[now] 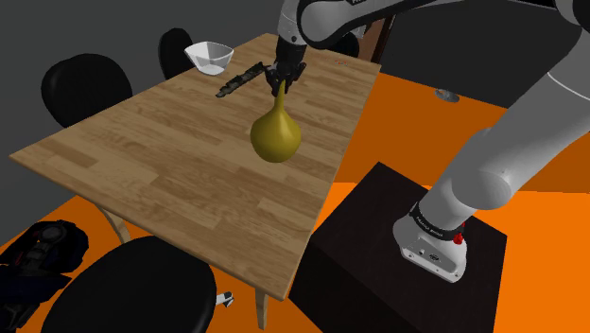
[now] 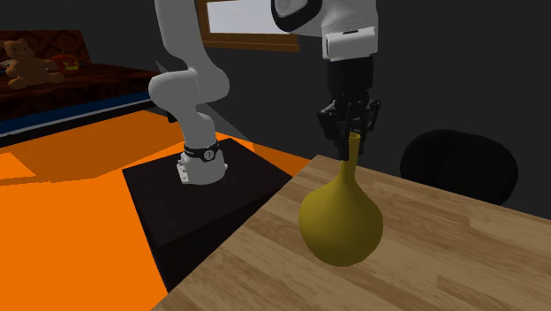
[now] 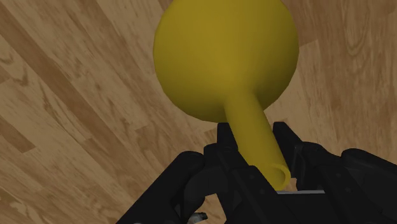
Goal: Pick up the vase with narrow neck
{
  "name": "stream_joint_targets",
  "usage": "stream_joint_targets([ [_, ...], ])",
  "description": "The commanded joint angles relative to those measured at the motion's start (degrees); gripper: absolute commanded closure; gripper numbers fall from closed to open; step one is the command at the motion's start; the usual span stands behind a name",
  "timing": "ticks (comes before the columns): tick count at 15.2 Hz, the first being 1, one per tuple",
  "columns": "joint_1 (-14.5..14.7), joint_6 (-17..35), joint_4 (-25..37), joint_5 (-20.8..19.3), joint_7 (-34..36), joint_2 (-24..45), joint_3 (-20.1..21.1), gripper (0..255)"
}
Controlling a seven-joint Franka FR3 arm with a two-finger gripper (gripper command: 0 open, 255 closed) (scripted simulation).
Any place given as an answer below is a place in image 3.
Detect yellow round long-necked vase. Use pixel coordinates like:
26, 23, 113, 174
153, 0, 300, 192

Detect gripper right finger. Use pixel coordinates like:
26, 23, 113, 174
272, 121, 397, 224

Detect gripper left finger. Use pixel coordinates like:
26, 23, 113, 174
116, 122, 280, 224

